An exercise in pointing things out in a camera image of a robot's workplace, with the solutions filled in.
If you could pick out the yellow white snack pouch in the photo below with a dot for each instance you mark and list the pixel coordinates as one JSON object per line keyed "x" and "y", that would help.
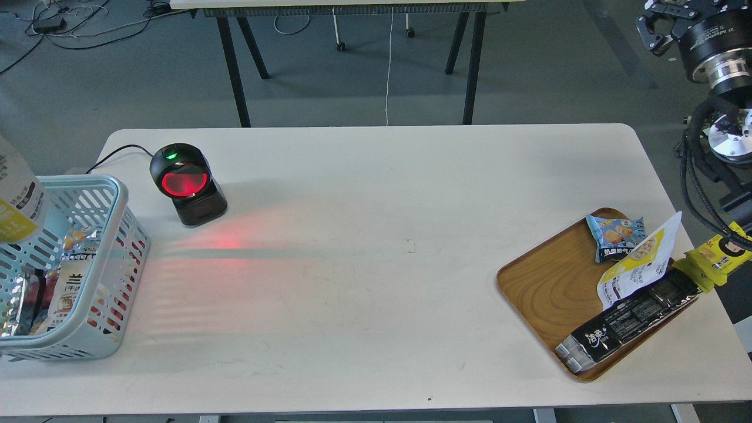
{"x": 24, "y": 201}

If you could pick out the black long snack package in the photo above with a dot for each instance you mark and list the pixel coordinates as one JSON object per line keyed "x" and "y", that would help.
{"x": 625, "y": 321}

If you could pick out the yellow cartoon snack packet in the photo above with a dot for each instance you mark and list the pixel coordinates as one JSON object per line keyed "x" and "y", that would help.
{"x": 710, "y": 264}

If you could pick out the black background table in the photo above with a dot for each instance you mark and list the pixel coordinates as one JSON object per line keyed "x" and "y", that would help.
{"x": 222, "y": 11}

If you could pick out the black barcode scanner red window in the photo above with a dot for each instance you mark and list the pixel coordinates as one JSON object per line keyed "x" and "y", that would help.
{"x": 181, "y": 173}

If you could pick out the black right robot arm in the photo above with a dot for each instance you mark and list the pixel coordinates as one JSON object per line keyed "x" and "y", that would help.
{"x": 714, "y": 43}

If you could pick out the snack packets inside basket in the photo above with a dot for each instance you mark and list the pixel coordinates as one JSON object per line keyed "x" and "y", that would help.
{"x": 36, "y": 301}

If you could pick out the yellow white snack bag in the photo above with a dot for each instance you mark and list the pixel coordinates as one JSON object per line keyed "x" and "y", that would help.
{"x": 644, "y": 265}

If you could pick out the blue snack packet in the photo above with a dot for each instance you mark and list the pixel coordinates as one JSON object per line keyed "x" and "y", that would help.
{"x": 615, "y": 238}

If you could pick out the light blue plastic basket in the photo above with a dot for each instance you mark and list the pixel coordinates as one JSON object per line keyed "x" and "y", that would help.
{"x": 96, "y": 325}

